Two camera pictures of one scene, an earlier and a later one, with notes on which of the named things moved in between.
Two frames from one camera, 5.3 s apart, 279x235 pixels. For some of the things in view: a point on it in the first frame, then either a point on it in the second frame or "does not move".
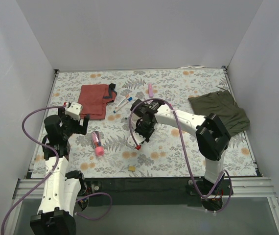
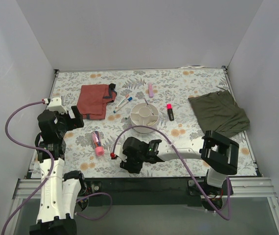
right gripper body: (142, 130) to (128, 165)
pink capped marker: (99, 150) does not move
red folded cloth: (94, 98) does not move
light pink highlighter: (151, 89) does not move
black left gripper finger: (83, 129) to (78, 121)
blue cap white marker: (123, 104) does not move
